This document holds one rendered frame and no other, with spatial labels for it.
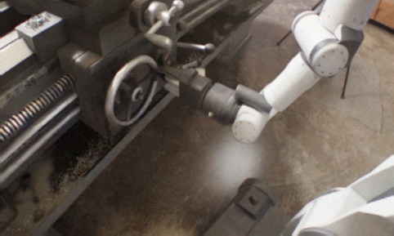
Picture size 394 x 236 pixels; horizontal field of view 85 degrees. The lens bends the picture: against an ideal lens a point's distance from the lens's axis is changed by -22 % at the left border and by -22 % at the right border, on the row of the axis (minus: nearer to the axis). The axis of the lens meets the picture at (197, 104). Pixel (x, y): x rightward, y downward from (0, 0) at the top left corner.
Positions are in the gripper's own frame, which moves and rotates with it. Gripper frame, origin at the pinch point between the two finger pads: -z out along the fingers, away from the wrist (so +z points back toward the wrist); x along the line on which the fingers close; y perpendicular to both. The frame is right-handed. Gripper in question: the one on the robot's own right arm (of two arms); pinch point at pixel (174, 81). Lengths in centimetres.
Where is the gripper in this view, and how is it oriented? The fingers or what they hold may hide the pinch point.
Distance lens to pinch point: 73.2
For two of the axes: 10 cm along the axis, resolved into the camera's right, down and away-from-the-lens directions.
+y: -5.2, 6.4, -5.6
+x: 0.4, -6.4, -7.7
